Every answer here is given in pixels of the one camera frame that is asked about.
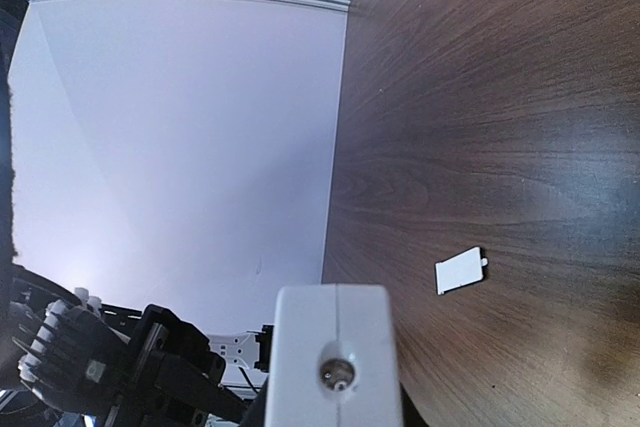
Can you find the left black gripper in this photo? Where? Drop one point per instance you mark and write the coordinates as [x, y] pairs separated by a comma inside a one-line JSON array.
[[169, 375]]

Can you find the white remote control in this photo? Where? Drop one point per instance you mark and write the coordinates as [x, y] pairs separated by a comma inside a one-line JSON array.
[[333, 359]]

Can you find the white battery cover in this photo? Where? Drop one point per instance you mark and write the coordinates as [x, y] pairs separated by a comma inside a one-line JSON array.
[[461, 270]]

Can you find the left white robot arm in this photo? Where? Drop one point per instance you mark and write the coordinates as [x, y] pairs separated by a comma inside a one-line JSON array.
[[60, 347]]

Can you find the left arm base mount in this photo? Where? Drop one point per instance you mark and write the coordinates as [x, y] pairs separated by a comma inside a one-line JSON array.
[[246, 353]]

